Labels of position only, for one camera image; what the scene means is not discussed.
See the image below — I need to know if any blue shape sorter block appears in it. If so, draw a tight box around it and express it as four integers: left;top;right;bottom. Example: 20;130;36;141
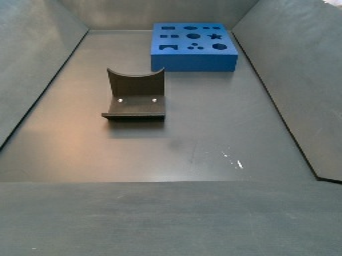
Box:
151;23;237;72

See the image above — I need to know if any black curved holder bracket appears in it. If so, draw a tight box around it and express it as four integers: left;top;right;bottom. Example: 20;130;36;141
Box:
101;69;165;120

